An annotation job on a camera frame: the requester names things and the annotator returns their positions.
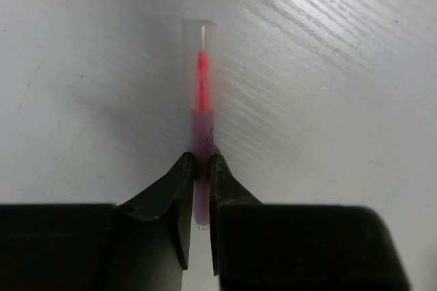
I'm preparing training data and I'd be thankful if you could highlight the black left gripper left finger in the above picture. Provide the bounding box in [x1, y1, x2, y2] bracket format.
[1, 152, 195, 290]

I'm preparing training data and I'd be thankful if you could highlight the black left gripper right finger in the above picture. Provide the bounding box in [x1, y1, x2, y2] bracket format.
[210, 155, 410, 290]

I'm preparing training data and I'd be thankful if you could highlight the pink pen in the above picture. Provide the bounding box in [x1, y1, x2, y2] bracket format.
[182, 19, 217, 230]

